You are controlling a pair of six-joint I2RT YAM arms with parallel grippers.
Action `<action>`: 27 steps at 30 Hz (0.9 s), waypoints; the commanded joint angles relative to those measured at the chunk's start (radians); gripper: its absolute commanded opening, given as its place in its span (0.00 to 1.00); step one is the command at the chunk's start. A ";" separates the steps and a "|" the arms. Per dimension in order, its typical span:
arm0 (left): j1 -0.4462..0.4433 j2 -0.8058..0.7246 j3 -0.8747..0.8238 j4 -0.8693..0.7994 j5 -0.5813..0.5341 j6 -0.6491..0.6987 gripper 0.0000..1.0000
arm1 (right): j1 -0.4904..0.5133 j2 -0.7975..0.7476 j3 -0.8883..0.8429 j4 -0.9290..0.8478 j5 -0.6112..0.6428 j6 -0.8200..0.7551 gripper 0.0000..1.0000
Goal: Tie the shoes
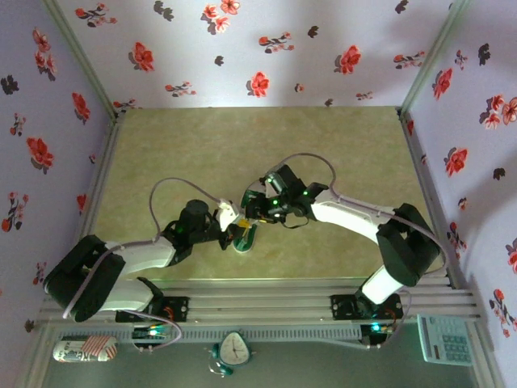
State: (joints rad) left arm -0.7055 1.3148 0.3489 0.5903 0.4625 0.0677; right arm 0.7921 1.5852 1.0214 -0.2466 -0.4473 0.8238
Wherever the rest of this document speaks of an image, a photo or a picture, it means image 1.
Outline grey slotted cable duct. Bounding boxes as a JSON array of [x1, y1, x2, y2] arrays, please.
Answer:
[[54, 326, 363, 344]]

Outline grey aluminium corner post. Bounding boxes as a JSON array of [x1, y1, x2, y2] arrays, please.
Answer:
[[398, 0, 473, 119], [42, 0, 122, 119]]

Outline grey aluminium side rail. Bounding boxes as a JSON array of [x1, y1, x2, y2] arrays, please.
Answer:
[[62, 115, 124, 294], [397, 108, 464, 289]]

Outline grey aluminium base rail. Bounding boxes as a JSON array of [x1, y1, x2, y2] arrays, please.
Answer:
[[38, 276, 484, 324]]

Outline left controller circuit board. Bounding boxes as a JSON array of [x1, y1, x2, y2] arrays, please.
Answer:
[[132, 323, 170, 341]]

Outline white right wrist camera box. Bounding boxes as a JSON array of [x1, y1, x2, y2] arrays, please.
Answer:
[[258, 173, 276, 196]]

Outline controller circuit board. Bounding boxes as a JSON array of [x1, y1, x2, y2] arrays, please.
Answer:
[[132, 323, 170, 341], [360, 322, 395, 337]]

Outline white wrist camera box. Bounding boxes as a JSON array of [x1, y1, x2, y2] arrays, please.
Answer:
[[216, 197, 242, 234], [258, 173, 276, 196]]

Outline grey right arm cable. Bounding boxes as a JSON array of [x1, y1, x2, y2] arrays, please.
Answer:
[[272, 153, 450, 351]]

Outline light blue desk calculator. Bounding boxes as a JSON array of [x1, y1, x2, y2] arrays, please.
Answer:
[[415, 314, 474, 367]]

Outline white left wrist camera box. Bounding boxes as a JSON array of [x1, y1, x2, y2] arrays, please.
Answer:
[[216, 197, 242, 234]]

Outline teal alarm clock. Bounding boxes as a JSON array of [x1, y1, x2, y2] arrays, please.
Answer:
[[208, 330, 256, 379]]

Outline right controller circuit board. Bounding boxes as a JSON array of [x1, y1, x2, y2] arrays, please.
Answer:
[[360, 322, 395, 337]]

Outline grey left arm cable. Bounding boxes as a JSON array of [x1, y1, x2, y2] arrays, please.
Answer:
[[62, 179, 183, 352]]

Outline printed white red tin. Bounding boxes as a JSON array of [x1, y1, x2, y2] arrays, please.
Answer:
[[52, 334, 119, 364]]

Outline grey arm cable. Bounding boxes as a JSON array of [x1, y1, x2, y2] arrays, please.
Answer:
[[62, 179, 183, 352], [272, 153, 450, 351]]

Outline green canvas sneaker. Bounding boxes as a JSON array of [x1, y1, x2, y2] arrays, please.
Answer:
[[233, 183, 263, 255]]

